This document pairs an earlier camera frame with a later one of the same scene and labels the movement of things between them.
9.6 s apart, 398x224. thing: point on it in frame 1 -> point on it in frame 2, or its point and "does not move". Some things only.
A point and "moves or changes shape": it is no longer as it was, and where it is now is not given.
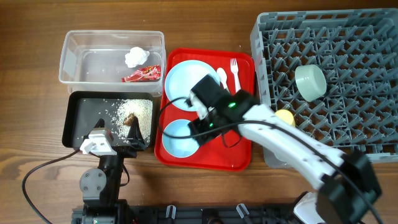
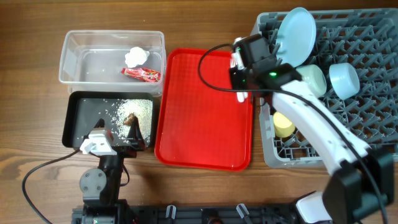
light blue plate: [183, 76] -> [295, 37]
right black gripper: [204, 139] -> [233, 79]
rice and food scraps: [143, 110] does not move
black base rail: [204, 214] does not move
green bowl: [310, 81] does not move
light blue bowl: [179, 147] -> [344, 79]
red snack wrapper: [144, 74] moves or changes shape
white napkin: [136, 56] does not move
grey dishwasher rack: [357, 50] does not move
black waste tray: [84, 109] does not move
